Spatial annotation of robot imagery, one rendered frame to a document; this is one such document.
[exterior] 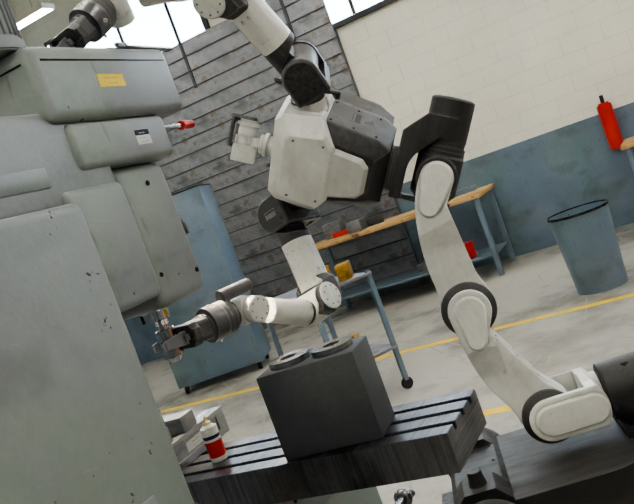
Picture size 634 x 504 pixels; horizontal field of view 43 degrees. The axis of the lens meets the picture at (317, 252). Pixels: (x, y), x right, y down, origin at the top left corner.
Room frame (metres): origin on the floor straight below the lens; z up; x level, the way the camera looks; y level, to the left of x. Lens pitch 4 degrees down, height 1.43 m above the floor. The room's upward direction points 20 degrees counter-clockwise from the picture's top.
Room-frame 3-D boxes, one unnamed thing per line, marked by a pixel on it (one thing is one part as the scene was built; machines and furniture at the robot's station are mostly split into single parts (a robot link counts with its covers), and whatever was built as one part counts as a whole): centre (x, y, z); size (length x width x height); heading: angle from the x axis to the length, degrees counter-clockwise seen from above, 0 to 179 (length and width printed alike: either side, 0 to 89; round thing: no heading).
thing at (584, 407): (2.09, -0.48, 0.68); 0.21 x 0.20 x 0.13; 81
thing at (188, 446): (1.94, 0.51, 0.98); 0.35 x 0.15 x 0.11; 156
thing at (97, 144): (1.81, 0.41, 1.68); 0.34 x 0.24 x 0.10; 153
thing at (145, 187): (1.84, 0.39, 1.47); 0.21 x 0.19 x 0.32; 63
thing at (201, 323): (1.91, 0.32, 1.22); 0.13 x 0.12 x 0.10; 42
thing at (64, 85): (1.83, 0.40, 1.81); 0.47 x 0.26 x 0.16; 153
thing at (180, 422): (1.97, 0.50, 1.02); 0.15 x 0.06 x 0.04; 66
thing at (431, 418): (1.85, 0.39, 0.89); 1.24 x 0.23 x 0.08; 63
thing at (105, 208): (1.67, 0.48, 1.47); 0.24 x 0.19 x 0.26; 63
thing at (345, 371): (1.66, 0.09, 1.03); 0.22 x 0.12 x 0.20; 71
